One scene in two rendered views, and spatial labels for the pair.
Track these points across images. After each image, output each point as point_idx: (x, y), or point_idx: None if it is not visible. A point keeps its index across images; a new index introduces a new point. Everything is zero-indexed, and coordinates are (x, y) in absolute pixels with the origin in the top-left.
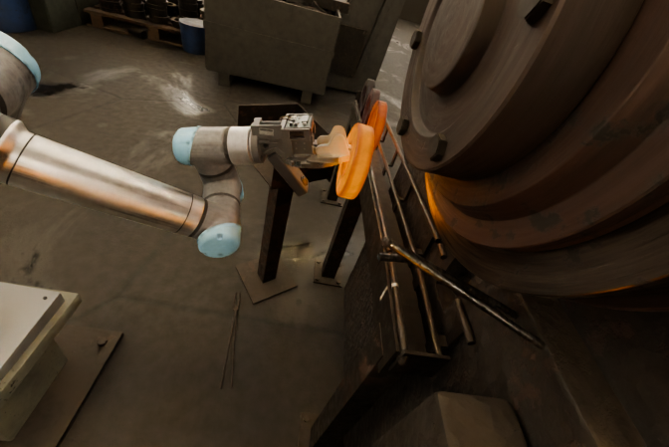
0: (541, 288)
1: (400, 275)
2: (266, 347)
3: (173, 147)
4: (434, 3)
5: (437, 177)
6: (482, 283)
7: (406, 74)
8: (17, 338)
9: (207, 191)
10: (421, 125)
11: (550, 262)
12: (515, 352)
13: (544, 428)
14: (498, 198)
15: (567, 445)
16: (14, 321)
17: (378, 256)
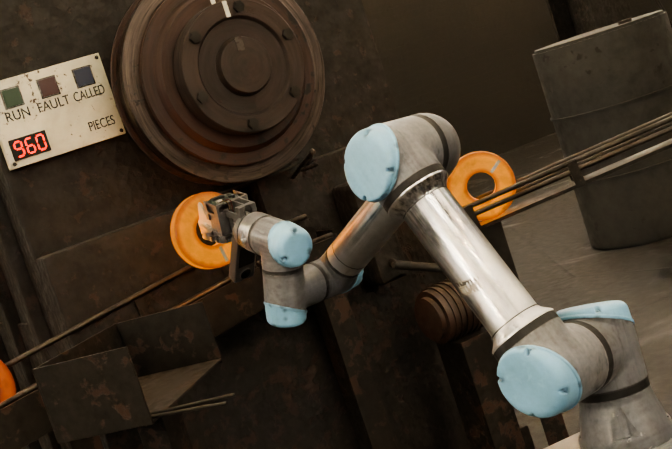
0: (319, 107)
1: None
2: None
3: (308, 233)
4: (198, 75)
5: (267, 135)
6: (271, 200)
7: (210, 117)
8: (566, 440)
9: (312, 270)
10: (260, 111)
11: (313, 100)
12: (309, 183)
13: (337, 175)
14: (301, 95)
15: (341, 164)
16: (563, 448)
17: (316, 164)
